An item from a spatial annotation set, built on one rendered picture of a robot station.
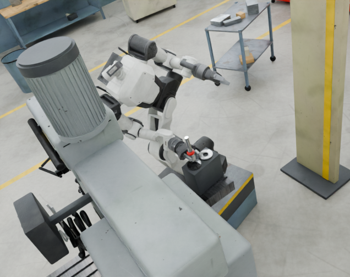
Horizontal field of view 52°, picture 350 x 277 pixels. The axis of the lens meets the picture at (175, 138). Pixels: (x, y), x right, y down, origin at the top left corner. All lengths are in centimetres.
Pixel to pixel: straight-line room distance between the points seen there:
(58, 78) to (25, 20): 807
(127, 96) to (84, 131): 85
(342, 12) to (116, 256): 194
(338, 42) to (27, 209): 209
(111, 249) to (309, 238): 205
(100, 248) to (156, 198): 33
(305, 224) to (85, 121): 233
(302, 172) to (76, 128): 261
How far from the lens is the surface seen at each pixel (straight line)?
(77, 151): 143
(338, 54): 265
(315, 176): 350
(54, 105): 123
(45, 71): 117
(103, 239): 141
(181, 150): 212
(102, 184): 130
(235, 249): 124
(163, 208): 113
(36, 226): 137
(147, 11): 787
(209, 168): 219
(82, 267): 222
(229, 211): 296
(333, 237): 315
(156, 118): 247
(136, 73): 210
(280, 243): 310
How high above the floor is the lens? 260
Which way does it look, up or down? 38 degrees down
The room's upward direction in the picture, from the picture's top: 18 degrees counter-clockwise
